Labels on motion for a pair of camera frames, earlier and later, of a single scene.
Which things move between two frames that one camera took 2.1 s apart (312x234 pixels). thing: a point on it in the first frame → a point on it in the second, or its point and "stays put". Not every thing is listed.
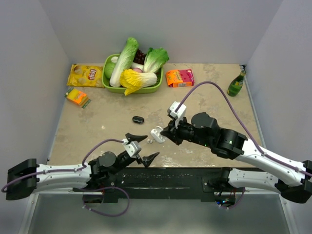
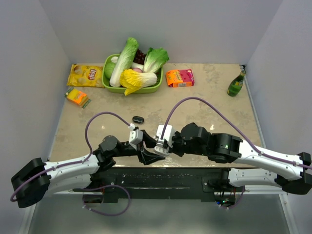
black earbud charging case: [138, 119] stays put
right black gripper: [172, 132] → [172, 148]
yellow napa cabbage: [133, 81] stays put
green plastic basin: [154, 87] stays put
